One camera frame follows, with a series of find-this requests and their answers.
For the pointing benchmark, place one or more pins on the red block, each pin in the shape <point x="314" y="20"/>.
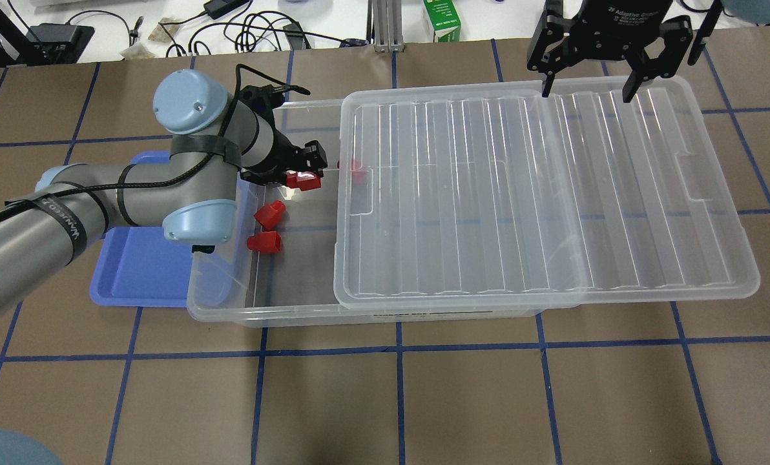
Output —
<point x="304" y="181"/>
<point x="269" y="242"/>
<point x="270" y="215"/>

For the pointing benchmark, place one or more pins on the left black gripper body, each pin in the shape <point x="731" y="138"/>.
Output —
<point x="283" y="159"/>

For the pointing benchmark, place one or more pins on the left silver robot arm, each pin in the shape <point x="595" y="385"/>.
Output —
<point x="218" y="136"/>

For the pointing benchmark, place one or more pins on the green white carton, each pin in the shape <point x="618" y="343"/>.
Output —
<point x="442" y="20"/>

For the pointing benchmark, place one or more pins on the black power adapter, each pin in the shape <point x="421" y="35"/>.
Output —
<point x="216" y="9"/>

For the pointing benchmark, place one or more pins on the aluminium frame post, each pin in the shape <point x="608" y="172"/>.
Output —
<point x="384" y="28"/>

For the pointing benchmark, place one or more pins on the clear plastic box lid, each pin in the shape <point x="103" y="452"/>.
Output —
<point x="656" y="217"/>

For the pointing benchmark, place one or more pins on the blue plastic tray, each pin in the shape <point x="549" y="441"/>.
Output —
<point x="138" y="267"/>

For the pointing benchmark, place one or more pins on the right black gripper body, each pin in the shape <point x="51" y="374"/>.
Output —
<point x="617" y="14"/>

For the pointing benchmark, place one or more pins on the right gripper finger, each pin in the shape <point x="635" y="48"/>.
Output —
<point x="549" y="75"/>
<point x="642" y="72"/>

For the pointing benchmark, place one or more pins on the clear plastic storage box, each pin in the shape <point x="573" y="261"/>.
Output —
<point x="281" y="271"/>

